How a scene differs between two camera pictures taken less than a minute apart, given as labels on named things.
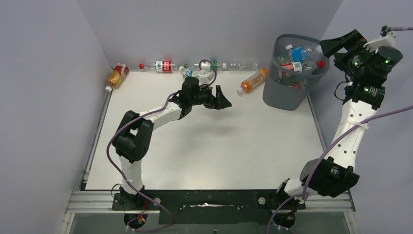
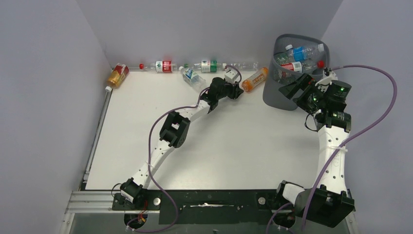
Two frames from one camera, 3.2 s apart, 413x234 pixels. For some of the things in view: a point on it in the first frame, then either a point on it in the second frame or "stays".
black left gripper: (218, 102) -> (235, 90)
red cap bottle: (161, 66) stays
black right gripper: (347, 42) -> (304, 81)
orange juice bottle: (248, 85) stays
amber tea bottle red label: (117, 76) stays
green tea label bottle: (281, 58) stays
